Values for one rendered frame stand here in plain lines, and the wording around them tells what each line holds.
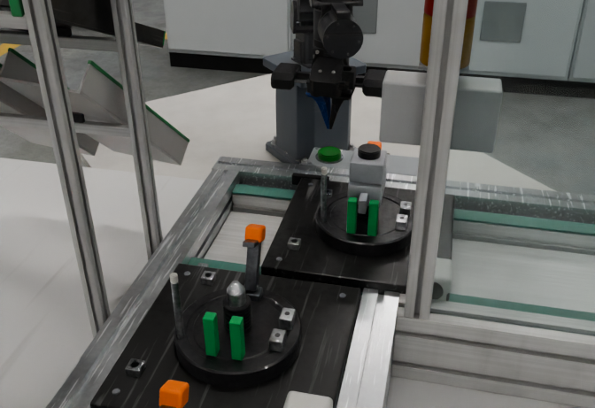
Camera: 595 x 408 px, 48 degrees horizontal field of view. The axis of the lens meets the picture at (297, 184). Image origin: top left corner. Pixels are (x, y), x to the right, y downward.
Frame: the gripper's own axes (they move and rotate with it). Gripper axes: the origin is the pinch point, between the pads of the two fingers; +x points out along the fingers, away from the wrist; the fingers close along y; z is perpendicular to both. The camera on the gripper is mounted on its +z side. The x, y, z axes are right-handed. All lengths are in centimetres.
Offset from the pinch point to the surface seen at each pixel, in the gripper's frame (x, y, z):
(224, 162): 9.0, -17.1, 5.3
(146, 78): 106, -160, -259
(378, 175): -2.1, 10.7, 24.2
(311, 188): 7.9, -0.6, 12.5
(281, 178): 9.4, -6.5, 8.0
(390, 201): 6.0, 11.9, 16.9
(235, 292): 0.4, -1.3, 47.8
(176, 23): 77, -145, -279
